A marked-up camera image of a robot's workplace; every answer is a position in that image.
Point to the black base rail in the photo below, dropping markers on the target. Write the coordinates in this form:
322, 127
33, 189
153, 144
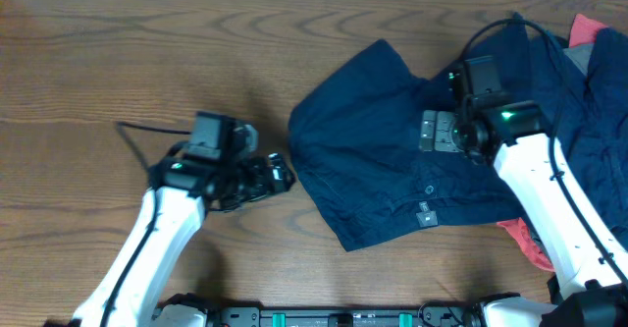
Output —
343, 317

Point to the grey garment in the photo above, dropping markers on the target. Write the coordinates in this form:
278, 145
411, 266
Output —
580, 56

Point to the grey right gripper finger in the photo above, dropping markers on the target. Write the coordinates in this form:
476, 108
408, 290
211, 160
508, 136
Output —
428, 130
446, 132

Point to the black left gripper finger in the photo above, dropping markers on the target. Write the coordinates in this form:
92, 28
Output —
283, 179
276, 160

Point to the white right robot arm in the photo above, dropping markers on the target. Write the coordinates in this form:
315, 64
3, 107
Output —
590, 264

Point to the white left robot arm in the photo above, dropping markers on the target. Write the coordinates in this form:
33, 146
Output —
182, 192

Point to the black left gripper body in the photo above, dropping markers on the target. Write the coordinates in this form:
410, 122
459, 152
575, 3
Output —
246, 184

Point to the navy blue shorts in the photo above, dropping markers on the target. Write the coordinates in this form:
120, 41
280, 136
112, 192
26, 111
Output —
354, 144

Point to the red garment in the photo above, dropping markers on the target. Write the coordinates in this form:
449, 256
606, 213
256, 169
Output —
584, 31

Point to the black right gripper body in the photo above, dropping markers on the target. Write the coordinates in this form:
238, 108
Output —
464, 140

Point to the navy blue garment pile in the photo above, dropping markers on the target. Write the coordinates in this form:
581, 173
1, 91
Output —
593, 127

